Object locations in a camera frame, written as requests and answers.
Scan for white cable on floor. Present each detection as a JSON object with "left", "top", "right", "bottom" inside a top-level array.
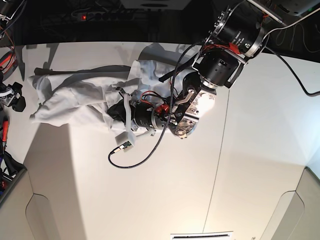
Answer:
[{"left": 274, "top": 22, "right": 320, "bottom": 54}]

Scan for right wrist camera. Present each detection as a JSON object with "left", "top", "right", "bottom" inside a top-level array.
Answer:
[{"left": 0, "top": 89, "right": 13, "bottom": 106}]

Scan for grey box at top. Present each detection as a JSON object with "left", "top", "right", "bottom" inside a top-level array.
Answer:
[{"left": 120, "top": 0, "right": 191, "bottom": 11}]

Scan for right braided cable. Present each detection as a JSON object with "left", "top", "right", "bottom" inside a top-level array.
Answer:
[{"left": 107, "top": 41, "right": 208, "bottom": 169}]

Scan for orange grey pliers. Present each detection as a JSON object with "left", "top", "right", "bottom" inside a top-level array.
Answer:
[{"left": 0, "top": 50, "right": 17, "bottom": 75}]

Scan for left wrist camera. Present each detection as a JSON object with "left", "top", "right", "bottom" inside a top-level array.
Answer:
[{"left": 115, "top": 131, "right": 136, "bottom": 152}]

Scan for black power strip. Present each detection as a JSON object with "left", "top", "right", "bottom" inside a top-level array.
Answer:
[{"left": 71, "top": 11, "right": 134, "bottom": 22}]

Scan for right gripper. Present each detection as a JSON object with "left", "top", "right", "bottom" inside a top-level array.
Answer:
[{"left": 0, "top": 82, "right": 26, "bottom": 112}]

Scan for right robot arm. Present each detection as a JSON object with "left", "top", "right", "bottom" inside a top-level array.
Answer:
[{"left": 0, "top": 0, "right": 27, "bottom": 112}]

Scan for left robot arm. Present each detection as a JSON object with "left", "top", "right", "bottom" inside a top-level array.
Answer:
[{"left": 107, "top": 8, "right": 273, "bottom": 145}]

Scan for white t-shirt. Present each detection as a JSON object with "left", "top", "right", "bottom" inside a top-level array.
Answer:
[{"left": 27, "top": 43, "right": 180, "bottom": 134}]

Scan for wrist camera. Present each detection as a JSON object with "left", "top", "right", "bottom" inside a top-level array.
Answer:
[
  {"left": 0, "top": 89, "right": 13, "bottom": 106},
  {"left": 115, "top": 131, "right": 136, "bottom": 152}
]

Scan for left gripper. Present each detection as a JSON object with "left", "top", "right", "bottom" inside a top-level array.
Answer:
[{"left": 107, "top": 87, "right": 171, "bottom": 132}]

